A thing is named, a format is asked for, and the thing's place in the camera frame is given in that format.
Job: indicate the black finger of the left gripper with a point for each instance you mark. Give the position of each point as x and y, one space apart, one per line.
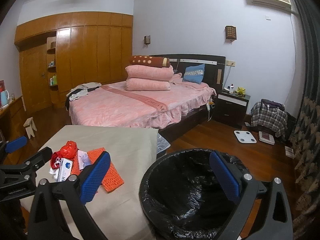
38 160

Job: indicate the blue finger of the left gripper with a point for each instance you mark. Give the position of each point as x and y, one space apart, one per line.
15 144

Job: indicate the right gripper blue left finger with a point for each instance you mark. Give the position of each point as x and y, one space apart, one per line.
92 176

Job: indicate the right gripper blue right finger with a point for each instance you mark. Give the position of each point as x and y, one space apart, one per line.
228 182

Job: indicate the orange foam net sleeve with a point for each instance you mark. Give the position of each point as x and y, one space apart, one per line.
111 181

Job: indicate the white blue paper box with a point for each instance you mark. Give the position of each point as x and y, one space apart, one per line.
64 171

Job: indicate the red plastic bag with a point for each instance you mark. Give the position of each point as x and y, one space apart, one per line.
67 151

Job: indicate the black lined trash bin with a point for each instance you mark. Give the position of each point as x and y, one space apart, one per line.
182 199

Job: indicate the small white wooden stool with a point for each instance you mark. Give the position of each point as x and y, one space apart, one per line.
30 127

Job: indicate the wooden side desk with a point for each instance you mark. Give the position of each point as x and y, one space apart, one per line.
12 120

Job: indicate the white bathroom scale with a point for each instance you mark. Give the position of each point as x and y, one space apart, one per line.
245 137

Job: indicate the light blue electric kettle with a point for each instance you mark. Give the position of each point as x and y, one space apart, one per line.
5 96

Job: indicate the beige table cloth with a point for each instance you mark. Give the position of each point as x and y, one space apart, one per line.
118 214

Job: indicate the pink covered bed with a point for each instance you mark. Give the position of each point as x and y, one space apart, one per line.
113 106

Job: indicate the dark nightstand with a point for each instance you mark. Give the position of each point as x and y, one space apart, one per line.
230 109

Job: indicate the clothes pile on bed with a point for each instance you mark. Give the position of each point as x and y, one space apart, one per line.
80 91

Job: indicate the plaid cloth covered chair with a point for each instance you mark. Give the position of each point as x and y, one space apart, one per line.
270 115

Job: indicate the lower pink folded quilt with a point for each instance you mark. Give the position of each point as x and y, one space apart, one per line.
137 84

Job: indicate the pink folded quilt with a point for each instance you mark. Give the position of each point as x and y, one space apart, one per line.
137 84
152 73

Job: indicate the dark patterned curtain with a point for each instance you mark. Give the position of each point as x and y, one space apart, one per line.
305 137

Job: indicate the white lotion bottle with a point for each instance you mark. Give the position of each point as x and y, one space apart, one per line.
231 89

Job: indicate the yellow plush toy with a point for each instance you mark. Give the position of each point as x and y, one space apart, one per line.
241 91

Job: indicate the upper pink folded quilt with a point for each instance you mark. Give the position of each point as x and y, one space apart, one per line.
152 73

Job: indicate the wooden wardrobe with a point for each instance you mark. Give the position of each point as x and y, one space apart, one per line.
59 52

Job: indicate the brown dotted bolster pillow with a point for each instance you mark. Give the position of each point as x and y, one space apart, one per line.
151 61

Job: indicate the blue cushion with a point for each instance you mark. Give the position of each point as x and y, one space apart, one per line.
194 74

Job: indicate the dark bed headboard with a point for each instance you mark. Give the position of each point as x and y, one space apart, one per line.
213 67

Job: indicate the left wall lamp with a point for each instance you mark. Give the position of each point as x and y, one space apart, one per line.
147 40

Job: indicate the wall lamp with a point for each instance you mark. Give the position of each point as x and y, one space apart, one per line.
230 32
147 40

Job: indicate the right wall lamp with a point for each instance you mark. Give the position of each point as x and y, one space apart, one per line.
230 32

